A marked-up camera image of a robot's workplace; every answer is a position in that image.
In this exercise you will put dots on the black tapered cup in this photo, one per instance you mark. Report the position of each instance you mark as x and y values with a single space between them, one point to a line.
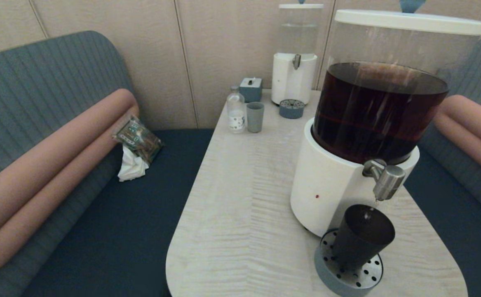
362 239

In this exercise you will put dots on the large silver dispenser tap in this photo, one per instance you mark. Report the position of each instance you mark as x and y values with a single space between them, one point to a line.
388 181

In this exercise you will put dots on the grey tapered cup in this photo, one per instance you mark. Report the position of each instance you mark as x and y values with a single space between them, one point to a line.
255 117

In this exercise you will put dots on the clear plastic bottle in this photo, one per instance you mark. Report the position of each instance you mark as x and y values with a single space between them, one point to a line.
236 111

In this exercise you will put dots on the grey-blue tissue box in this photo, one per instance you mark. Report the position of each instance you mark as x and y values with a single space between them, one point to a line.
250 90

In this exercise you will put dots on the small grey perforated drip tray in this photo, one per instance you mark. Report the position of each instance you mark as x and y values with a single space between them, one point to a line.
292 109

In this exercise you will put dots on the small clear water dispenser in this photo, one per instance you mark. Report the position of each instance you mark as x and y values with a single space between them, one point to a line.
289 82

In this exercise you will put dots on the large dark tea dispenser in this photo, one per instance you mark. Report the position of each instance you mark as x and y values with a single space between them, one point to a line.
331 194

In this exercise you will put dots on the small silver dispenser tap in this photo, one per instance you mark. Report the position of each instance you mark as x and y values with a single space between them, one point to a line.
296 62

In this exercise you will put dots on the green printed snack packet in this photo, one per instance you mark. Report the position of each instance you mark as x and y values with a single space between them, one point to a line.
137 138

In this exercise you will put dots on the crumpled white tissue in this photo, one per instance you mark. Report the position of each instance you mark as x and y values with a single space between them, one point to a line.
132 167

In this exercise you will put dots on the small white dispenser lid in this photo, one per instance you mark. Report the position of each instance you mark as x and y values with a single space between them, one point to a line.
301 6

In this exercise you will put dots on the large grey perforated drip tray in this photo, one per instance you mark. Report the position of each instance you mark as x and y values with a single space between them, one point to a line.
331 280

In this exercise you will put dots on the pink bolster cushion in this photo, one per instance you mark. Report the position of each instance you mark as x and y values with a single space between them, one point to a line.
471 123
38 177

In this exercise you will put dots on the teal upholstered bench sofa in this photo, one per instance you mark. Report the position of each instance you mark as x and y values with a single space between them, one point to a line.
38 82
450 214

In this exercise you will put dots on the large white dispenser lid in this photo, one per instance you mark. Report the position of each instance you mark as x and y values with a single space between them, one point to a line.
411 21

